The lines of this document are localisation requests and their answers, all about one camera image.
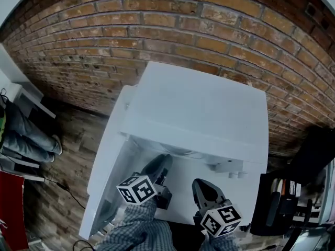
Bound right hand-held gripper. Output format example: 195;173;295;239
192;179;242;238

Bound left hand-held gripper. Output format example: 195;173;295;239
116;154;174;210

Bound person's right forearm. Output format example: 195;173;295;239
200;233;242;251

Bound white square table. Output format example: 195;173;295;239
86;84;268;226

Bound white microwave door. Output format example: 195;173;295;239
79;132;143;241

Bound black bag with white label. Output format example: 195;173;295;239
269;176;304;219

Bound black laptop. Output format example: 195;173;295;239
287;228;331;251

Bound black office chair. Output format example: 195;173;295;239
250;124;335;237

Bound red panel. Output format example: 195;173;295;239
0;169;29;251

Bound black floor cable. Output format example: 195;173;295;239
43;177;98;251

